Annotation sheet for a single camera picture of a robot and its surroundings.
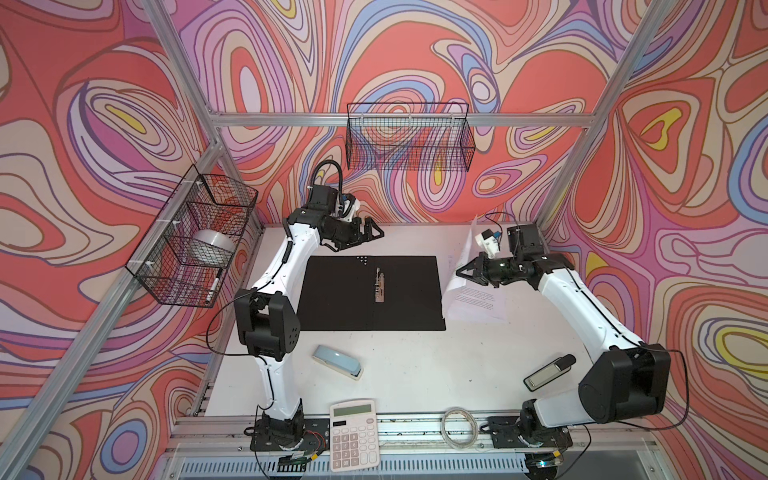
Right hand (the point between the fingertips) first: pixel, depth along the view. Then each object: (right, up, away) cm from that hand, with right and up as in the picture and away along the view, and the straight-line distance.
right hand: (459, 278), depth 79 cm
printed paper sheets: (+8, -9, +19) cm, 22 cm away
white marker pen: (-62, -2, -8) cm, 63 cm away
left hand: (-23, +12, +5) cm, 27 cm away
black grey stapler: (+25, -27, +2) cm, 37 cm away
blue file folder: (-26, -7, +20) cm, 33 cm away
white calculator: (-28, -38, -7) cm, 48 cm away
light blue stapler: (-33, -24, +3) cm, 41 cm away
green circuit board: (-43, -44, -9) cm, 62 cm away
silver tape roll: (-62, +10, -6) cm, 63 cm away
